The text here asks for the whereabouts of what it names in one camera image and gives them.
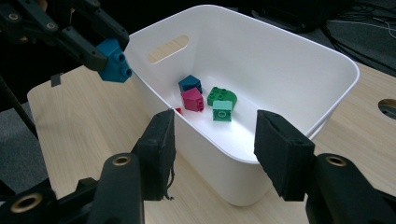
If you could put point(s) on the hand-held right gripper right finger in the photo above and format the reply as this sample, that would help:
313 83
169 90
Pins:
283 155

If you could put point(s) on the red toy brick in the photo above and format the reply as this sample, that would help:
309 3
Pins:
178 111

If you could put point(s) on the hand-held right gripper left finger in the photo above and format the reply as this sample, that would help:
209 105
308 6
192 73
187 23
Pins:
157 155

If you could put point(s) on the dark blue sloped toy brick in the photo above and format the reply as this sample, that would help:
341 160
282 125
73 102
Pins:
190 83

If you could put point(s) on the mint green toy brick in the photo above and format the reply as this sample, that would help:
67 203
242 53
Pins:
222 112

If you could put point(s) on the dark magenta toy brick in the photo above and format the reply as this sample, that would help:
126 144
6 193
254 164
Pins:
192 99

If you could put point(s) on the white plastic bin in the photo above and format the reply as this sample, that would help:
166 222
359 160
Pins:
264 62

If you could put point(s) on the grey metal table bracket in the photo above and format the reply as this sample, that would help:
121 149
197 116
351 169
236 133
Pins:
56 80

